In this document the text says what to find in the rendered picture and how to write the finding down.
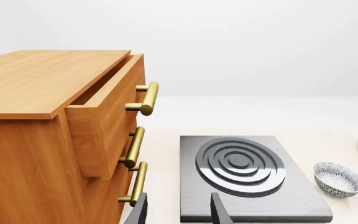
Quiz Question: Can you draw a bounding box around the patterned black white bowl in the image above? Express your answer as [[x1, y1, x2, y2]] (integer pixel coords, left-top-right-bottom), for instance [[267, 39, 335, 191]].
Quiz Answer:
[[313, 161, 358, 199]]

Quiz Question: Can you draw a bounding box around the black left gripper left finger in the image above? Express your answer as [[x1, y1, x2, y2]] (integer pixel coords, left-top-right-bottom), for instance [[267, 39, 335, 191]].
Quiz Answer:
[[123, 192, 149, 224]]

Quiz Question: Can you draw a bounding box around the open wooden drawer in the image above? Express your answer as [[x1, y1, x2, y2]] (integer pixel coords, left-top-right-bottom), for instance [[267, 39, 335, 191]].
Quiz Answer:
[[65, 54, 146, 181]]

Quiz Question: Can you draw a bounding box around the wooden cabinet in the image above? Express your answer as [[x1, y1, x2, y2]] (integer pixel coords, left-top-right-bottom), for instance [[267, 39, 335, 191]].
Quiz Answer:
[[0, 49, 146, 224]]

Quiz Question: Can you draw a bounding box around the closed wooden drawer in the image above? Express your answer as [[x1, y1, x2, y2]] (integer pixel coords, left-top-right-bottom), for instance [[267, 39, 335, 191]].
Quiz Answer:
[[82, 161, 140, 224], [110, 118, 140, 180]]

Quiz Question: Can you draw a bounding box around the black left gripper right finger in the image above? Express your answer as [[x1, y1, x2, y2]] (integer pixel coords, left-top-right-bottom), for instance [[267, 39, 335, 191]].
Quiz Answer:
[[210, 192, 236, 224]]

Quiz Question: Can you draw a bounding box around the brass drawer handle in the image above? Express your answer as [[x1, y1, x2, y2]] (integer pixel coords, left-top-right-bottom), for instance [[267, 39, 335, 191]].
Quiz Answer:
[[125, 82, 160, 116], [117, 161, 149, 208], [117, 126, 146, 169]]

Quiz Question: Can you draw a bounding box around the flat black stove plate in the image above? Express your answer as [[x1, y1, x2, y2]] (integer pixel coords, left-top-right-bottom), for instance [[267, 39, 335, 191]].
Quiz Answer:
[[179, 134, 334, 223]]

